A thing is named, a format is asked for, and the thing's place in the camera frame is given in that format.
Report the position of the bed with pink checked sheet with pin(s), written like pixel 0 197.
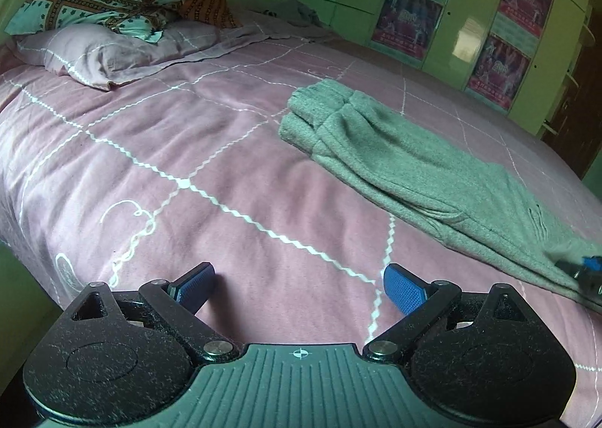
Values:
pixel 188 150

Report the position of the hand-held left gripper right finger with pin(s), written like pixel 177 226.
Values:
pixel 404 289

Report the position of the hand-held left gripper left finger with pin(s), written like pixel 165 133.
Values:
pixel 195 284

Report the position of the crumpled grey cloth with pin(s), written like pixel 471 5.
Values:
pixel 296 12

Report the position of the cream corner shelves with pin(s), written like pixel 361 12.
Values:
pixel 549 126

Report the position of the cream glossy wardrobe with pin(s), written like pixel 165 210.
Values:
pixel 475 0

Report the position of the grey-green fleece pants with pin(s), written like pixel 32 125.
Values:
pixel 399 160

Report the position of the pink checked pillow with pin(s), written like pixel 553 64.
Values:
pixel 94 49

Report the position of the purple wall poster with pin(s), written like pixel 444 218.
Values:
pixel 524 0
pixel 498 73
pixel 407 21

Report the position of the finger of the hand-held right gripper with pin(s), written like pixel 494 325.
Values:
pixel 588 280
pixel 592 263

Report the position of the brown wooden door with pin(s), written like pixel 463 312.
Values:
pixel 588 127

